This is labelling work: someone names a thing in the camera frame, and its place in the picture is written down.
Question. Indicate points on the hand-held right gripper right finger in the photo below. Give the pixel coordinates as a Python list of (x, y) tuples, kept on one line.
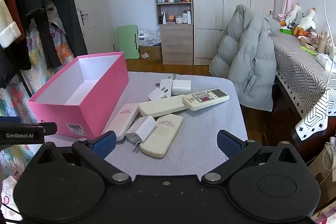
[(228, 144)]

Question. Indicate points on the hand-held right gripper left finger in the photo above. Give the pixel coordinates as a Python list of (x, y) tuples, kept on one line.
[(105, 144)]

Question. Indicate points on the white remote control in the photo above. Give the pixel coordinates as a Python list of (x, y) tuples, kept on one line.
[(123, 119)]

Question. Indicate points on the pink cardboard box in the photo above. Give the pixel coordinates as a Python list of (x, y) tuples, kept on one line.
[(78, 113)]

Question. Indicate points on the white charger plug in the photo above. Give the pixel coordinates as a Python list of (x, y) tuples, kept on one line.
[(166, 83), (158, 94), (143, 129)]

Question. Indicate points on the cream remote control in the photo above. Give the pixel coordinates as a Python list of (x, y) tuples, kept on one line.
[(207, 99), (161, 137), (160, 107)]

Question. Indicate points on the white square charger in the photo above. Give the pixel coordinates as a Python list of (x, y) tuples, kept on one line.
[(181, 87)]

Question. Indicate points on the black jacket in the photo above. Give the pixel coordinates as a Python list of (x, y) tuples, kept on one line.
[(10, 69)]

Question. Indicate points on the floral quilt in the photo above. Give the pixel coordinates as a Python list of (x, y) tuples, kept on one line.
[(36, 50)]

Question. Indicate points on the grey puffer jacket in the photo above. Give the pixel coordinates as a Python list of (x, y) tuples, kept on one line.
[(249, 56)]

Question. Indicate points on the brown cardboard box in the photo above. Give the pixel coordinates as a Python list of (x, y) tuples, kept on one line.
[(151, 52)]

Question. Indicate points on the green folding table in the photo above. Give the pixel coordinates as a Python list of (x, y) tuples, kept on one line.
[(126, 41)]

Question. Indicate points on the geometric patterned tablecloth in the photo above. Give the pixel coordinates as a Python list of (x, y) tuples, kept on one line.
[(302, 69)]

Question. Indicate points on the cream fleece-cuffed coat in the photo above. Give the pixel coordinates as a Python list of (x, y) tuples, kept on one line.
[(8, 29)]

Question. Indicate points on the wooden shelf cabinet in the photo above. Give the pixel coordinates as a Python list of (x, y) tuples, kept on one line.
[(176, 43)]

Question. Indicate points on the dark red garment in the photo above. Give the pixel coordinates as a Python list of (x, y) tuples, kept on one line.
[(15, 11)]

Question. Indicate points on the white tissue box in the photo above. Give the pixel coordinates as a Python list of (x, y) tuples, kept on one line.
[(325, 61)]

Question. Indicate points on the light wooden wardrobe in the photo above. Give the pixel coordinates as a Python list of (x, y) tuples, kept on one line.
[(236, 16)]

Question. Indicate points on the white bottle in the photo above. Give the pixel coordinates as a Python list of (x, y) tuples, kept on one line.
[(189, 18)]

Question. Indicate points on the white jar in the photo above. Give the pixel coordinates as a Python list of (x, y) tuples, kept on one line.
[(179, 19)]

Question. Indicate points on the wooden pen holder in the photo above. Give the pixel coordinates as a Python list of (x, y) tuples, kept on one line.
[(322, 45)]

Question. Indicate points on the small orange box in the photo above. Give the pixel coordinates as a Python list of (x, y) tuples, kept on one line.
[(171, 18)]

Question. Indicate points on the white goose plush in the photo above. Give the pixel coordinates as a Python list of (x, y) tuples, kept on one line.
[(294, 15), (308, 22)]

